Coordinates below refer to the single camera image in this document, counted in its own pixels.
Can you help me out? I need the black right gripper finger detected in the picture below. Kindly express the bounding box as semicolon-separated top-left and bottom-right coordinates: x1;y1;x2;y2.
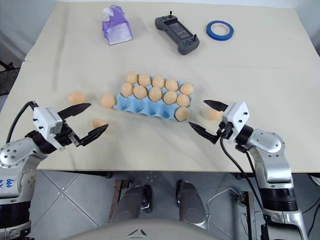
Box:
203;99;229;113
188;121;219;145

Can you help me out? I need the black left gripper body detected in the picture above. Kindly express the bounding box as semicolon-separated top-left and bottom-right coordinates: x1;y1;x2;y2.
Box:
53;119;83;151

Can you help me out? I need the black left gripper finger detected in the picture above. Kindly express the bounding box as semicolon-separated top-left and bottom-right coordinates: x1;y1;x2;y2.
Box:
78;123;109;148
57;102;92;121

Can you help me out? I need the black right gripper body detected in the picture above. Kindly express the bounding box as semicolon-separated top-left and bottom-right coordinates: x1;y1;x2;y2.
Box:
216;121;238;143

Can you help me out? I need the blue egg tray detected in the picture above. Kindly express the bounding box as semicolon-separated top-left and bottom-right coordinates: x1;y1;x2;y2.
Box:
113;82;195;123

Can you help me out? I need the brown egg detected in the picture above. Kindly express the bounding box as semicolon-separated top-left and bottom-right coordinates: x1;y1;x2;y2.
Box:
174;106;190;123
165;78;179;92
100;93;116;109
138;73;152;87
91;118;109;131
120;82;134;98
162;90;178;106
133;85;148;100
148;86;163;103
151;75;166;89
179;83;195;96
66;91;87;105
176;94;191;108
125;71;139;85
207;108;225;123

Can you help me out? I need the rusty metal table leg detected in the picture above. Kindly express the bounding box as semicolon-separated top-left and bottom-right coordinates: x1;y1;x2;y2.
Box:
239;190;256;240
108;178;122;223

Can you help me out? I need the blue tape roll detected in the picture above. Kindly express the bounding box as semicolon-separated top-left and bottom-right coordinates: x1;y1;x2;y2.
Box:
206;20;235;41

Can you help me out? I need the silver rounded robot leg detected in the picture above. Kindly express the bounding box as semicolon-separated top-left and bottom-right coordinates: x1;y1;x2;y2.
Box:
113;185;154;224
175;180;211;231

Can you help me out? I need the grey handheld remote controller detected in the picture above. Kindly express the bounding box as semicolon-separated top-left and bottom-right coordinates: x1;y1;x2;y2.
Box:
154;9;201;56

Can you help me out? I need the purple plastic bag pack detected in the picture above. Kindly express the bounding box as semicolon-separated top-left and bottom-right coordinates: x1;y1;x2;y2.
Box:
101;4;133;46

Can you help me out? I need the grey robot torso shell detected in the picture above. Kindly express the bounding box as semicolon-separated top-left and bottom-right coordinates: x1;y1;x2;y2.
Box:
74;218;234;240

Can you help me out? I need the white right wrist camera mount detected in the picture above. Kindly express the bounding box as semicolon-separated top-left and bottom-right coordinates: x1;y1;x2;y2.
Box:
221;101;250;134

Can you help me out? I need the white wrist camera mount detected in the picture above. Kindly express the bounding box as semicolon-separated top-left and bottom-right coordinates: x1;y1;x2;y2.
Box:
221;101;250;134
32;106;64;141

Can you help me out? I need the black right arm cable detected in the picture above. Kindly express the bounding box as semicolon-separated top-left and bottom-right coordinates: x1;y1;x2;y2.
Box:
219;136;266;240
242;149;262;208

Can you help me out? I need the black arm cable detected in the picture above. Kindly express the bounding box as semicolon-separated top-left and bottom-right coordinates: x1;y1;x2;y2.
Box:
5;100;39;145
242;149;262;208
219;136;266;240

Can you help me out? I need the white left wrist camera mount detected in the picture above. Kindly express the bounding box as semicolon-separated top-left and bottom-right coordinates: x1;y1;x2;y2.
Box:
32;106;64;141

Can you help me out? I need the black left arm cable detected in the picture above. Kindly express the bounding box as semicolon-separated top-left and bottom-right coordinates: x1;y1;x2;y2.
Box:
5;100;39;145

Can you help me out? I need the thin white floor cable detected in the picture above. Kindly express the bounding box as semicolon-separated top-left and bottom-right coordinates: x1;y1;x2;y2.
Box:
206;186;251;227

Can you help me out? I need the black metal frame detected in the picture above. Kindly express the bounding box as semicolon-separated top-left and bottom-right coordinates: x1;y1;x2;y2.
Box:
0;59;21;97

